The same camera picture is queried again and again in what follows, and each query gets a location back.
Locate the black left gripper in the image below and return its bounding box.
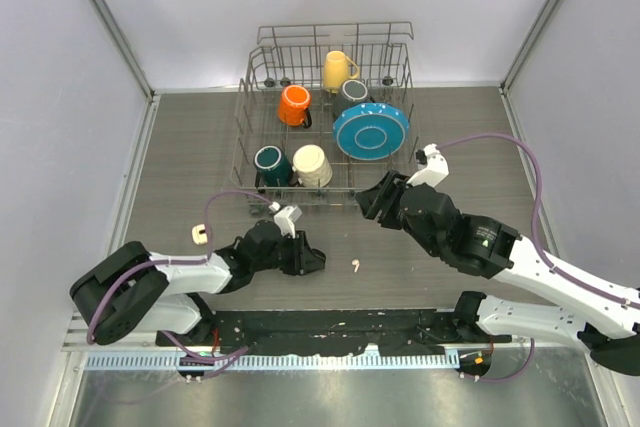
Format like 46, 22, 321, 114
252, 229, 324, 275

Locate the white earbud charging case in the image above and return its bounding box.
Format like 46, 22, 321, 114
191, 224, 210, 246

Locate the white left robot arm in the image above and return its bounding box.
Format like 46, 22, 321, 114
69, 220, 326, 346

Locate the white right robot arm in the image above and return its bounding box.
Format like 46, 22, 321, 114
355, 171, 639, 376

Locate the cream white mug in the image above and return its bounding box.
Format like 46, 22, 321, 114
293, 144, 333, 188

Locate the blue dotted plate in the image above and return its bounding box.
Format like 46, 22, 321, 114
333, 102, 410, 161

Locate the dark green mug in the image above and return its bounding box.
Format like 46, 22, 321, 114
253, 145, 293, 188

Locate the grey mug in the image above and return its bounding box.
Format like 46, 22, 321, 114
332, 79, 372, 117

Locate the orange mug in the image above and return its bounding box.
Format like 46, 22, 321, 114
278, 85, 312, 129

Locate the yellow mug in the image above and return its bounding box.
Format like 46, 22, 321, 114
323, 50, 360, 94

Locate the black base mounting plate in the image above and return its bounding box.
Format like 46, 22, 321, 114
175, 309, 512, 357

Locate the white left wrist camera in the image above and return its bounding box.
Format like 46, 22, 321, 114
268, 202, 302, 237

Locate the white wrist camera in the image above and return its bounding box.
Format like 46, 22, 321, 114
407, 144, 449, 188
268, 202, 302, 237

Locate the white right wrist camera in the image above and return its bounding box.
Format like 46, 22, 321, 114
407, 144, 449, 188

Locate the white slotted cable duct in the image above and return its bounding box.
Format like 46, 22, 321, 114
85, 349, 459, 373

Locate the grey wire dish rack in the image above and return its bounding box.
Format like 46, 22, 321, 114
231, 21, 422, 206

